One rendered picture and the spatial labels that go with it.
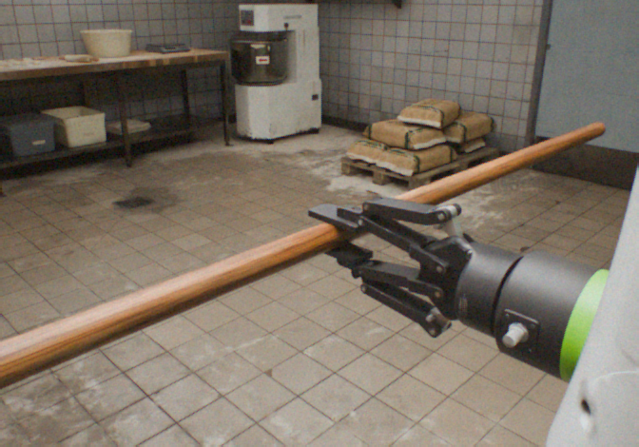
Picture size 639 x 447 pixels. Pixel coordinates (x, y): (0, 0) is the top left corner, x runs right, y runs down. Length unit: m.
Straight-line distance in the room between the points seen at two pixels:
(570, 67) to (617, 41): 0.38
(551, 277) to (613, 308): 0.17
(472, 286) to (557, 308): 0.07
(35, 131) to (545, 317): 4.71
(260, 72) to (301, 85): 0.55
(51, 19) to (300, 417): 4.40
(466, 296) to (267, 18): 5.19
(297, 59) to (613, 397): 5.62
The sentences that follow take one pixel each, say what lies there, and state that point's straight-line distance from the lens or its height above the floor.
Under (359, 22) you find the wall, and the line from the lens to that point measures 6.15.
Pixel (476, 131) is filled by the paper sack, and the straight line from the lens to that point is 4.91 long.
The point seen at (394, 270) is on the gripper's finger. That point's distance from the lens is 0.57.
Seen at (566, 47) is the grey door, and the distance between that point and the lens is 4.98.
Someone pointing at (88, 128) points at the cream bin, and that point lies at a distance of 5.14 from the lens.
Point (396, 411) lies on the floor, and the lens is 2.20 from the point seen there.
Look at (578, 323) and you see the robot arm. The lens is 0.45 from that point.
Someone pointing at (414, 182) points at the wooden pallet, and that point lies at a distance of 4.27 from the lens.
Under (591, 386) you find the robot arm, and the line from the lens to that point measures 0.31.
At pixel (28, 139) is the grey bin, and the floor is 0.35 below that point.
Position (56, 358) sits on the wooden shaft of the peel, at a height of 1.18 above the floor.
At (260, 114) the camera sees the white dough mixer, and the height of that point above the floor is 0.31.
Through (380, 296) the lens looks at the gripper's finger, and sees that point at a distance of 0.59.
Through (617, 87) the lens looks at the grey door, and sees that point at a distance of 4.86.
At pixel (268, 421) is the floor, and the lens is 2.15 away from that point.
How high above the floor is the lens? 1.42
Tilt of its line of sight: 21 degrees down
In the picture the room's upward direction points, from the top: straight up
